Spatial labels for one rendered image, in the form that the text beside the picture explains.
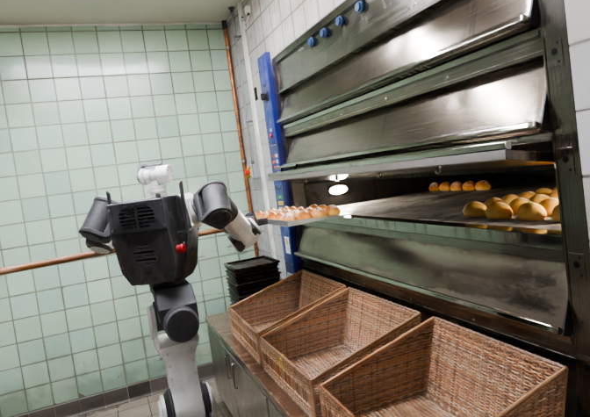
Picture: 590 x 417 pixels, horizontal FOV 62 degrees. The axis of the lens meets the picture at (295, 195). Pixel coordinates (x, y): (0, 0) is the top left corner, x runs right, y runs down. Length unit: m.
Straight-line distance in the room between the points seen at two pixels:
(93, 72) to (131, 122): 0.41
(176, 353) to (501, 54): 1.45
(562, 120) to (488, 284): 0.55
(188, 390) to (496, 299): 1.11
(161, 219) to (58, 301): 2.10
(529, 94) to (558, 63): 0.11
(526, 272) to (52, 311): 2.97
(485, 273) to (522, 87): 0.57
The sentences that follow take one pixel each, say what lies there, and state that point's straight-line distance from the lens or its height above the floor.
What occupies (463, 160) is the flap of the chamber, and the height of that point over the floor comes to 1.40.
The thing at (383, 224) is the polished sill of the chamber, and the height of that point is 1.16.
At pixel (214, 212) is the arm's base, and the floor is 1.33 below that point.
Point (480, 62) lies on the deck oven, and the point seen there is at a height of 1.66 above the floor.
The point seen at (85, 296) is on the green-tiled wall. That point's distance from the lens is 3.65.
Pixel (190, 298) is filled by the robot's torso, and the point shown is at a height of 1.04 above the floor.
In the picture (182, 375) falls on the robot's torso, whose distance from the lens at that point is 1.94.
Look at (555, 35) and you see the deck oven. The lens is 1.37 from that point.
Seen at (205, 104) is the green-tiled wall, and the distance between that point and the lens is 3.72.
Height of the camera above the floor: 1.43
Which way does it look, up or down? 3 degrees down
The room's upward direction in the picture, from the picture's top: 8 degrees counter-clockwise
